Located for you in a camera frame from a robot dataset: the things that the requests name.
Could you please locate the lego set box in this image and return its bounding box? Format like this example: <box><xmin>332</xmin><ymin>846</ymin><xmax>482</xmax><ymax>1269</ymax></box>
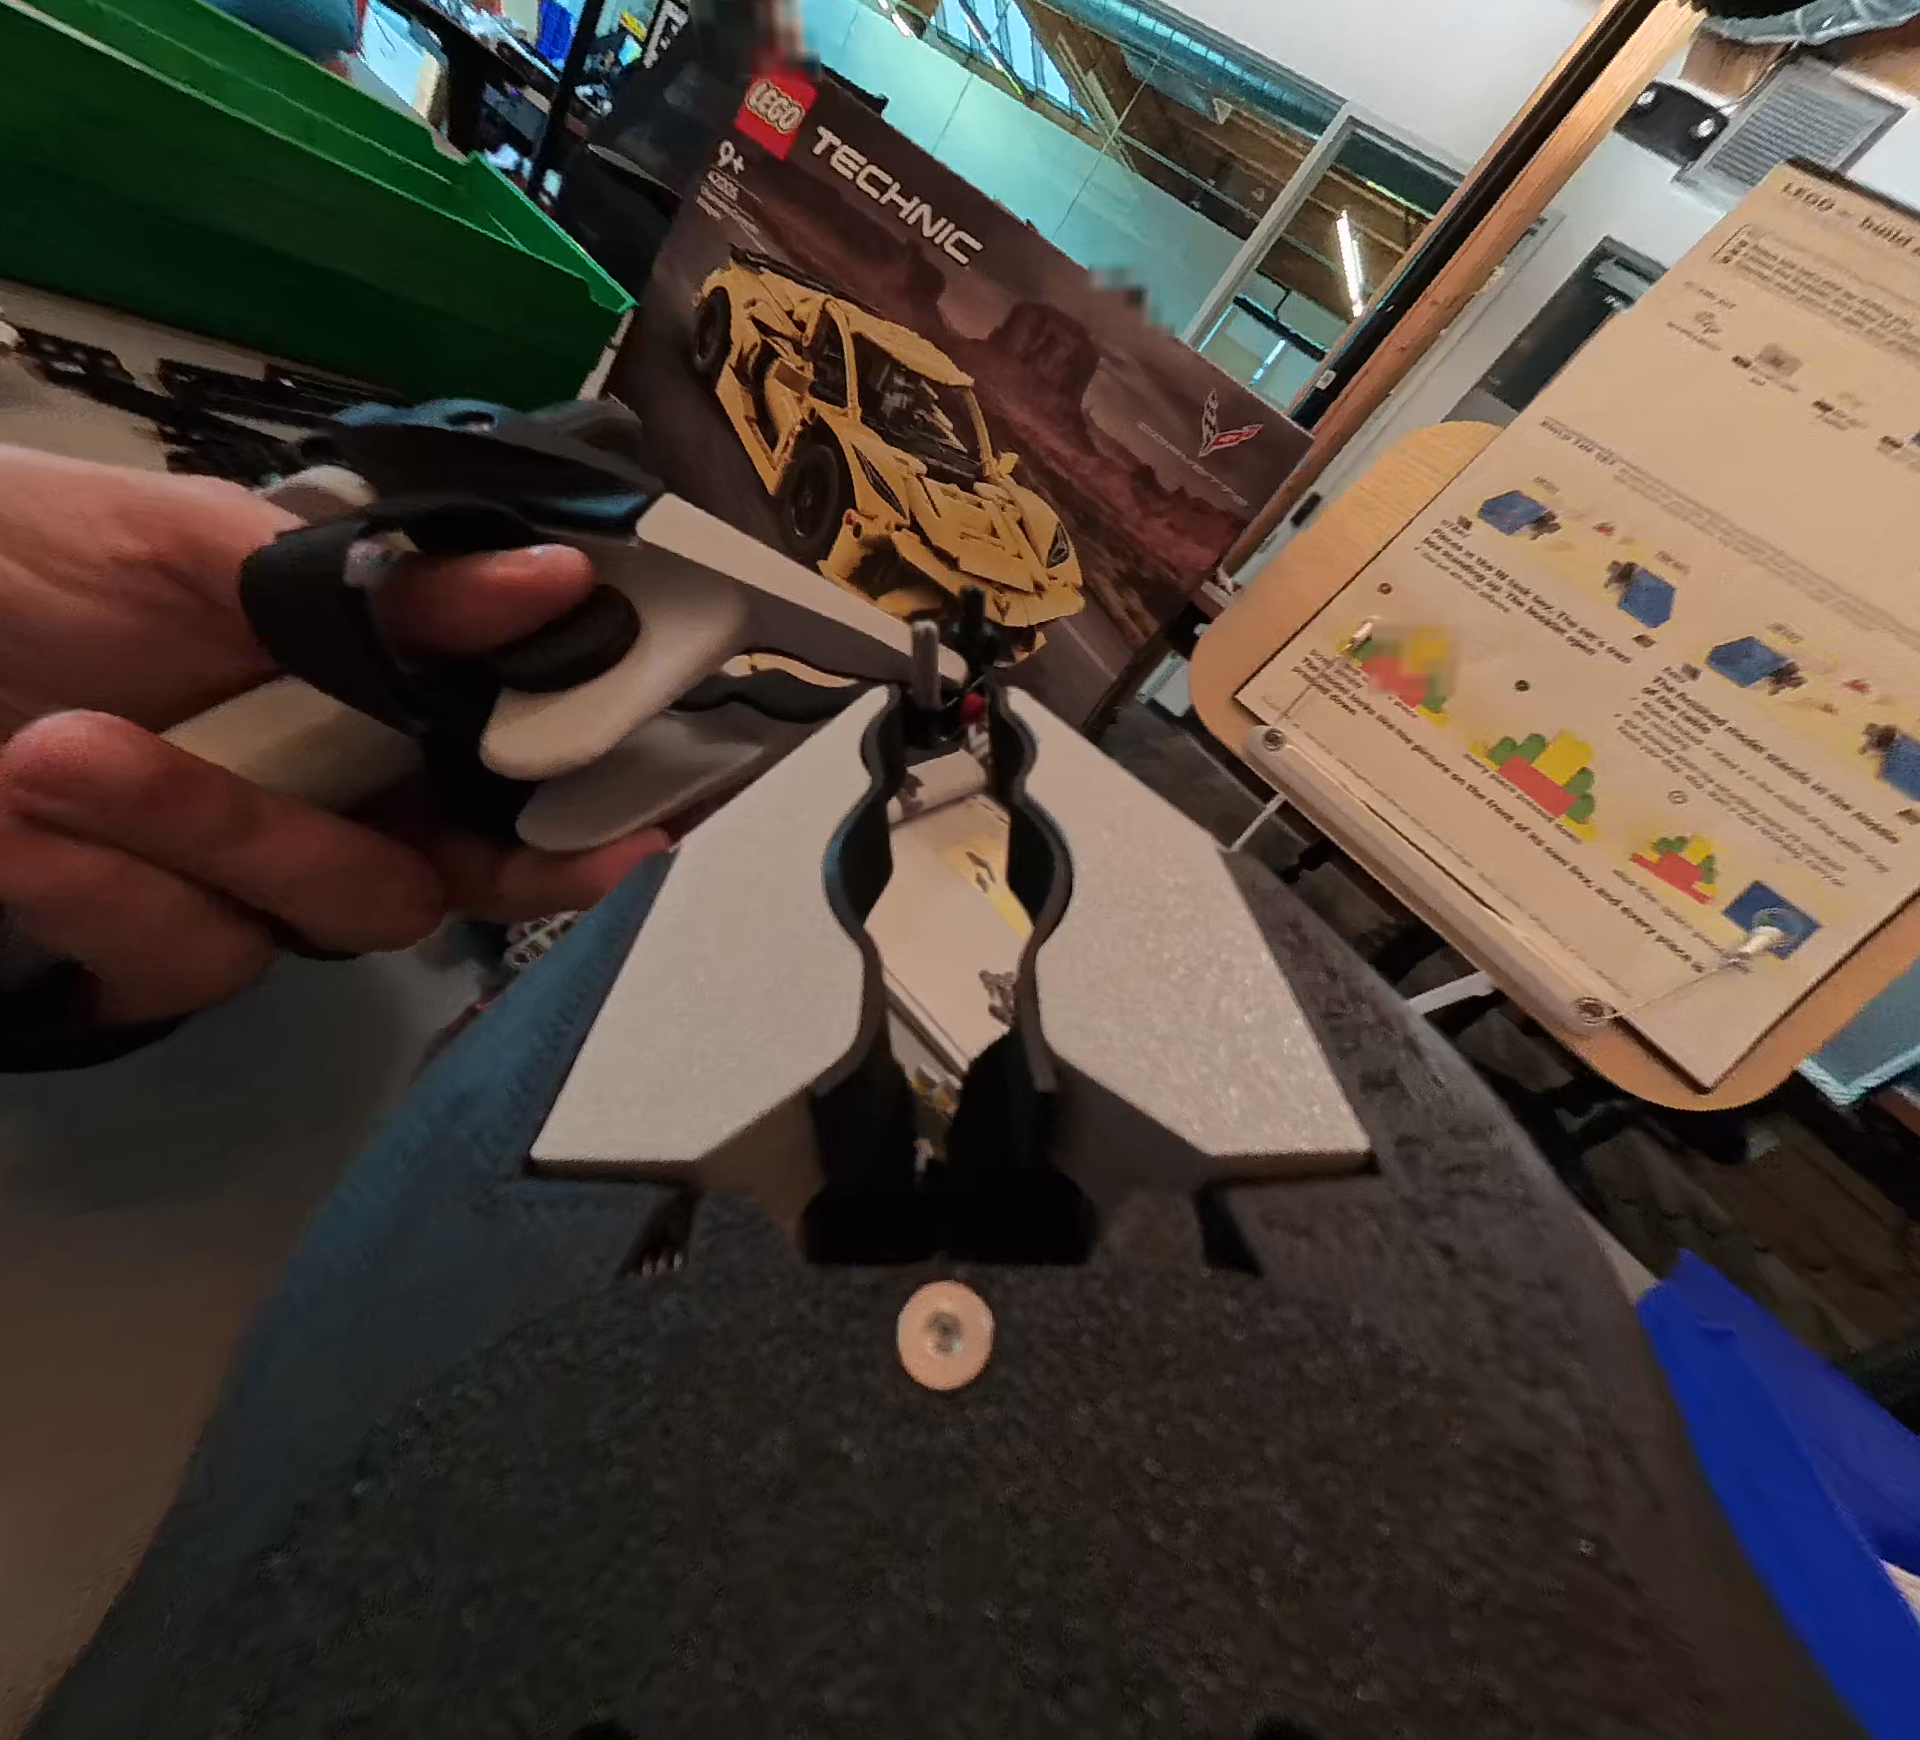
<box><xmin>597</xmin><ymin>64</ymin><xmax>1319</xmax><ymax>739</ymax></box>

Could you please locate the lego instruction booklet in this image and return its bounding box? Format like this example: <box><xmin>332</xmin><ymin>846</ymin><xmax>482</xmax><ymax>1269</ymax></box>
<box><xmin>866</xmin><ymin>792</ymin><xmax>1057</xmax><ymax>1129</ymax></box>

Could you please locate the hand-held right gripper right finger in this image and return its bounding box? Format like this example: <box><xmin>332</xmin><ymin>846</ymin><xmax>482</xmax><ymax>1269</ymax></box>
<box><xmin>952</xmin><ymin>683</ymin><xmax>1379</xmax><ymax>1261</ymax></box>

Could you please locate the person's left hand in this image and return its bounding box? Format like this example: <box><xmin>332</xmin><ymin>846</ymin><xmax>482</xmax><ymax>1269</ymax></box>
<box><xmin>0</xmin><ymin>437</ymin><xmax>678</xmax><ymax>1030</ymax></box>

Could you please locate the black lego beam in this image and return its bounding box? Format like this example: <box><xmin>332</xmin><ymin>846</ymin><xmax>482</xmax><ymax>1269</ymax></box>
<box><xmin>0</xmin><ymin>318</ymin><xmax>410</xmax><ymax>485</ymax></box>

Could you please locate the green plastic bin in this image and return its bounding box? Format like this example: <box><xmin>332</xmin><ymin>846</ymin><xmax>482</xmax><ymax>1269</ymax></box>
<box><xmin>0</xmin><ymin>0</ymin><xmax>640</xmax><ymax>409</ymax></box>

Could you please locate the white wall vent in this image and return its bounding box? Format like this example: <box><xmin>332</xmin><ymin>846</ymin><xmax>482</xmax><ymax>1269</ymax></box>
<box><xmin>1676</xmin><ymin>55</ymin><xmax>1911</xmax><ymax>200</ymax></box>

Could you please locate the blue plastic bin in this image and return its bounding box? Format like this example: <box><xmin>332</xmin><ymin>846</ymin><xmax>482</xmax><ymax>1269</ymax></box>
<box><xmin>1632</xmin><ymin>1247</ymin><xmax>1920</xmax><ymax>1740</ymax></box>

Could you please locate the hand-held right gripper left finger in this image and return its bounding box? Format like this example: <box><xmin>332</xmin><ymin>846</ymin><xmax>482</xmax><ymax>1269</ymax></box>
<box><xmin>528</xmin><ymin>683</ymin><xmax>941</xmax><ymax>1265</ymax></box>

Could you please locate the black lego connector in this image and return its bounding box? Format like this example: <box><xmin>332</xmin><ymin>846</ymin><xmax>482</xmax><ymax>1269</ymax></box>
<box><xmin>888</xmin><ymin>587</ymin><xmax>1002</xmax><ymax>755</ymax></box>

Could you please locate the wooden clipboard board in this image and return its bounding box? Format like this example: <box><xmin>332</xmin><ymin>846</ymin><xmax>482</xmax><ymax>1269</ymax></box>
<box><xmin>1188</xmin><ymin>419</ymin><xmax>1920</xmax><ymax>1116</ymax></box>

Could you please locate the brown wooden post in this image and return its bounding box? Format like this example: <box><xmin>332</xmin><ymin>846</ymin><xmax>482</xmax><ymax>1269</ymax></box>
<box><xmin>1219</xmin><ymin>0</ymin><xmax>1709</xmax><ymax>576</ymax></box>

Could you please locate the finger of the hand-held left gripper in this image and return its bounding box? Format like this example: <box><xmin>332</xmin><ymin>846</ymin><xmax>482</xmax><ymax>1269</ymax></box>
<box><xmin>514</xmin><ymin>671</ymin><xmax>852</xmax><ymax>857</ymax></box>
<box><xmin>634</xmin><ymin>491</ymin><xmax>929</xmax><ymax>689</ymax></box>

